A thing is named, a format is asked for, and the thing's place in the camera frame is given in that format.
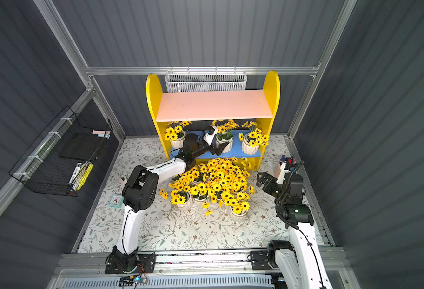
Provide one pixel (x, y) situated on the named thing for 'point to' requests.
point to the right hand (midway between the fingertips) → (269, 178)
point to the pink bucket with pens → (290, 163)
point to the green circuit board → (130, 280)
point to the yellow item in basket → (85, 177)
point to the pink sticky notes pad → (97, 132)
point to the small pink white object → (123, 180)
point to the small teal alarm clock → (115, 200)
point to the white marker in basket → (74, 174)
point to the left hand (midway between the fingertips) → (220, 134)
